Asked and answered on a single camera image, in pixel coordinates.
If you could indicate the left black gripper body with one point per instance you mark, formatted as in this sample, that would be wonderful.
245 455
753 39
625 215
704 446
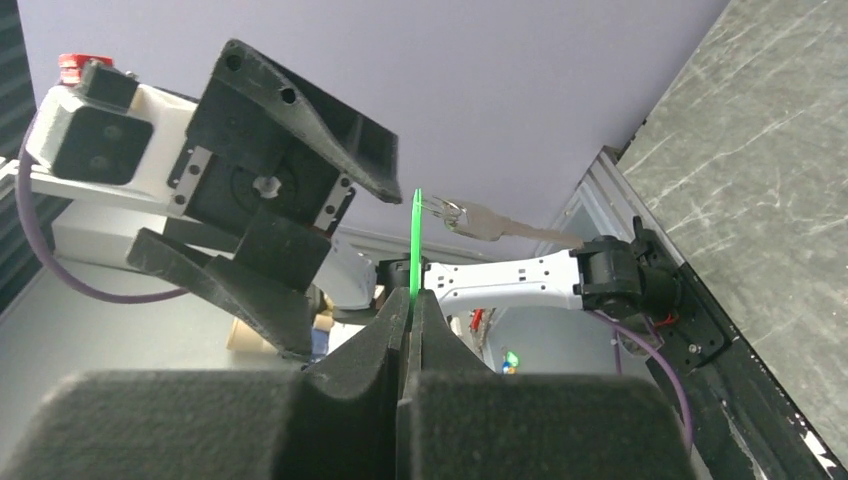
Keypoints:
249 190

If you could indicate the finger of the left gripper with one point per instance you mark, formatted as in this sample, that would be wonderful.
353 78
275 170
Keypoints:
264 284
255 107

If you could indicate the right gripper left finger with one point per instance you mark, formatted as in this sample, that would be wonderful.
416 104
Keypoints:
333 420

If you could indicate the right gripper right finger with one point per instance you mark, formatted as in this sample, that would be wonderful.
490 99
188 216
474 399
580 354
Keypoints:
457 419

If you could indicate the green key tag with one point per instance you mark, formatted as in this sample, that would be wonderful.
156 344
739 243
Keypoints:
416 245

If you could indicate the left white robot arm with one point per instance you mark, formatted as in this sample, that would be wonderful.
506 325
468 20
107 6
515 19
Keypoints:
604 275

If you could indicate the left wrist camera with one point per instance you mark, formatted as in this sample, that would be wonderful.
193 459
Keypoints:
100 126

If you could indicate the black base frame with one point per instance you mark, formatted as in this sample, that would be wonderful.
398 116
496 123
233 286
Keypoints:
745 424

